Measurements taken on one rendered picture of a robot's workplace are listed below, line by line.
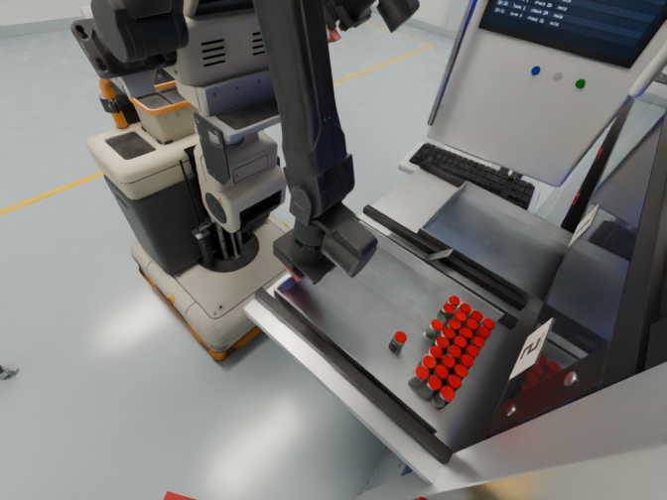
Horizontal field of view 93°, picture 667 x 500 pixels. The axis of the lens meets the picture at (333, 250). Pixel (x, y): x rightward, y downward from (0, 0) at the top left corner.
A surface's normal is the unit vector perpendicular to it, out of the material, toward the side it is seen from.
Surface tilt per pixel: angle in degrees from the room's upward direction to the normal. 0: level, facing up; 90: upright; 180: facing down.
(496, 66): 90
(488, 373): 0
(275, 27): 91
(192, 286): 0
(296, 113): 89
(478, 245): 0
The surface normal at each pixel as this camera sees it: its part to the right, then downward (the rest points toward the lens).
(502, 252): 0.10, -0.65
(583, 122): -0.54, 0.60
